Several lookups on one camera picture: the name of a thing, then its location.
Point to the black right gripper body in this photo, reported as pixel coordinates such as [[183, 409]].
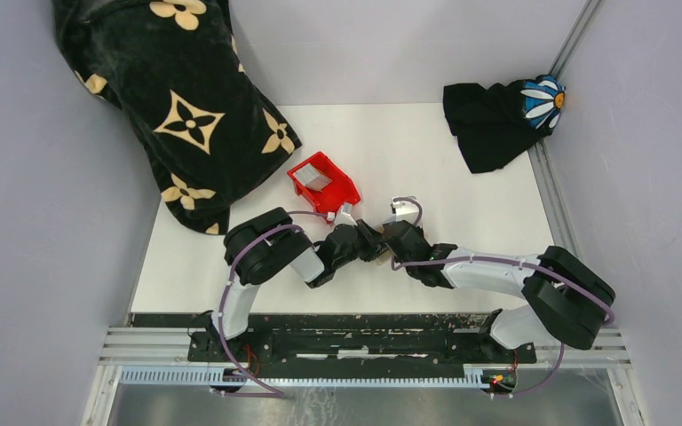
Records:
[[417, 229]]

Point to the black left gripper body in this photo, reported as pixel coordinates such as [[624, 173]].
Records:
[[363, 247]]

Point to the red plastic bin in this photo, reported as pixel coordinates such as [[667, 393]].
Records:
[[341, 190]]

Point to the stack of credit cards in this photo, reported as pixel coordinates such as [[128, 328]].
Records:
[[312, 179]]

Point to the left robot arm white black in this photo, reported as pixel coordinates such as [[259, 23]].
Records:
[[258, 249]]

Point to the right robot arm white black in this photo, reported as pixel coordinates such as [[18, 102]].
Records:
[[564, 300]]

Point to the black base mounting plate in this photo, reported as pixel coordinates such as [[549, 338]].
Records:
[[335, 346]]

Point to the black cloth with daisy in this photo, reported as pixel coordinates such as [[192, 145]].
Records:
[[494, 125]]

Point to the black blanket with beige flowers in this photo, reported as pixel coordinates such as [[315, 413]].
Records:
[[172, 68]]

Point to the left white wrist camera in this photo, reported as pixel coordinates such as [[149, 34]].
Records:
[[343, 216]]

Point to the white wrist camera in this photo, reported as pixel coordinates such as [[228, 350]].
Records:
[[343, 216], [406, 209]]

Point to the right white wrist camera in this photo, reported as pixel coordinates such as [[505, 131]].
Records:
[[406, 209]]

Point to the slotted grey cable duct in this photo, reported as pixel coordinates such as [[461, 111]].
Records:
[[217, 376]]

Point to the aluminium rail frame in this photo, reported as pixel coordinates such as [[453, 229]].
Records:
[[601, 381]]

